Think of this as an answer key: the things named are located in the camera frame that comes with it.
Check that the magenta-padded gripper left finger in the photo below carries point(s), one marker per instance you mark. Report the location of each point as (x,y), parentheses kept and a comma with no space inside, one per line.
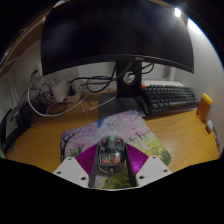
(71,170)

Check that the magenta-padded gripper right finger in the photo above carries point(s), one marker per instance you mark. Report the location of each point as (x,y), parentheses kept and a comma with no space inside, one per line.
(151,170)

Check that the cherry blossom print mouse pad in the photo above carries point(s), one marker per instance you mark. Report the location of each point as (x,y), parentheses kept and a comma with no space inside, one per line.
(123,126)

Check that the small white case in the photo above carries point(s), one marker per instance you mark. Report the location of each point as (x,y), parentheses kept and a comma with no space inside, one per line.
(209,126)

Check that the black keyboard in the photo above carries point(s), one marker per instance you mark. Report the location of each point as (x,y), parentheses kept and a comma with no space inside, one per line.
(171,96)

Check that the white power strip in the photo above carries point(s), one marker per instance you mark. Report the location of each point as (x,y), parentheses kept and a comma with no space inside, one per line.
(61,90)

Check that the orange bottle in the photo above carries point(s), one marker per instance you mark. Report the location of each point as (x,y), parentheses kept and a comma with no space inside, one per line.
(204,108)

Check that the black computer monitor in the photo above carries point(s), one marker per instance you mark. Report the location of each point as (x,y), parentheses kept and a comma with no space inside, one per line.
(116,30)

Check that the bright light bar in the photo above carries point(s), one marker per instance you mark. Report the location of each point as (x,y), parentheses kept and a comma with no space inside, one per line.
(177,12)

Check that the wooden wall shelf unit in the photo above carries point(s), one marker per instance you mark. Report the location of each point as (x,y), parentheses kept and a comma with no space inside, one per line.
(16,50)

